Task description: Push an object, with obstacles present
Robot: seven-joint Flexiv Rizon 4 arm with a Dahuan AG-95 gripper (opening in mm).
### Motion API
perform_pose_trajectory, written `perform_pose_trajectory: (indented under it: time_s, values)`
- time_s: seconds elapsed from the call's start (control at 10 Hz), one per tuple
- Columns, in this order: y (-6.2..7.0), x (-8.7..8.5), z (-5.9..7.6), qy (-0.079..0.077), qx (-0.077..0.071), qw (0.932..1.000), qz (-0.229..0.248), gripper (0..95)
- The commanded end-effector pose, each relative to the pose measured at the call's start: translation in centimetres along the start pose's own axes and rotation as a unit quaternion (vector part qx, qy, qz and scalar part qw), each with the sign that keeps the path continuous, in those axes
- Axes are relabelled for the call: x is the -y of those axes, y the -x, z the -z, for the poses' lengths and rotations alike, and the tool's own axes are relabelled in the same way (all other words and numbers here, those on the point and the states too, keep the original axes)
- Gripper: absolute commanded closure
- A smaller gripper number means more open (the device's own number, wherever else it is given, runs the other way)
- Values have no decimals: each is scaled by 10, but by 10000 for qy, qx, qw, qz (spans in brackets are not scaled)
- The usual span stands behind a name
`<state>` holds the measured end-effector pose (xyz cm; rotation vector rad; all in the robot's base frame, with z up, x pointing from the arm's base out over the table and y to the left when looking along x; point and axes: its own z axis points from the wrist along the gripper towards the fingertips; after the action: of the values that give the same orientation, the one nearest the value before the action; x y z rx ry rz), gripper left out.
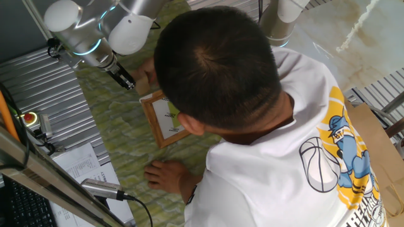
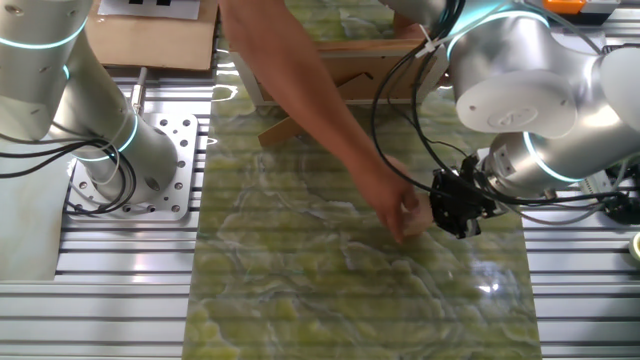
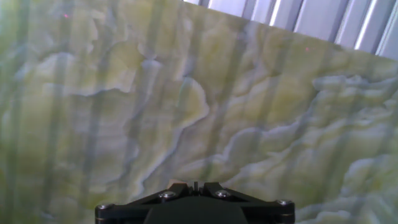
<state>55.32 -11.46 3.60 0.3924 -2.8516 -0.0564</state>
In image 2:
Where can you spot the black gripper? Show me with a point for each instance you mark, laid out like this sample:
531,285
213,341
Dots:
465,205

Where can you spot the light wooden cube block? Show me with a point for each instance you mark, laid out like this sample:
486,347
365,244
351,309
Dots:
420,217

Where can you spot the person left forearm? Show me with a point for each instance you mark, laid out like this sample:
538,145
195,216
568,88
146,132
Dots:
290,75

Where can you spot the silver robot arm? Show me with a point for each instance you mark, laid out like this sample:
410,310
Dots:
525,90

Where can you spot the person left hand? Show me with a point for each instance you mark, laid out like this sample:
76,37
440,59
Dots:
387,195

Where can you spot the person right hand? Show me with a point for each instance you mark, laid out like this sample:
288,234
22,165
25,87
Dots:
407,27

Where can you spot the green marble pattern mat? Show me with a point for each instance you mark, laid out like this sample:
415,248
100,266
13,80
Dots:
350,280

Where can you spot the black computer mouse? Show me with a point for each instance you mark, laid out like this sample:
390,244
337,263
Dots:
625,210

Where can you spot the pale tape roll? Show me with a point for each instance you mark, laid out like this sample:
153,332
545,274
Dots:
636,247

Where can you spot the orange plastic device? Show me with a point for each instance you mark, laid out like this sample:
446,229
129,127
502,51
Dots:
562,6

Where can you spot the brown cardboard sheet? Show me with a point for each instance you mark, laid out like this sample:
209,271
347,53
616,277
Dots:
160,45

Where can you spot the white sheet with black marks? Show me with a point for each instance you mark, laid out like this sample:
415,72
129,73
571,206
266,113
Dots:
150,9

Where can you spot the wooden picture frame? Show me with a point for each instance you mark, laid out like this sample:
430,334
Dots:
380,70

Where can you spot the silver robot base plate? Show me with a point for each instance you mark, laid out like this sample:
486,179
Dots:
182,150

